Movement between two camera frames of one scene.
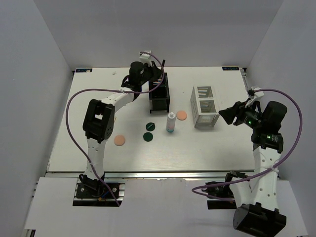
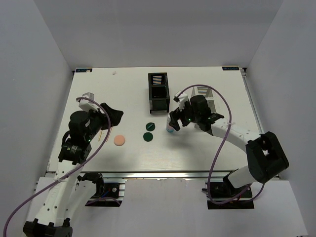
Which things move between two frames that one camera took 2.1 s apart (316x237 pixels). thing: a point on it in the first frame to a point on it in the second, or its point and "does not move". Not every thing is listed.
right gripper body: (249, 117) to (186, 115)
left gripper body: (150, 72) to (98, 121)
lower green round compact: (147, 137) does not move
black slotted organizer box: (159, 98) does not move
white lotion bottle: (171, 122) does not move
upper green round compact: (150, 126) does not move
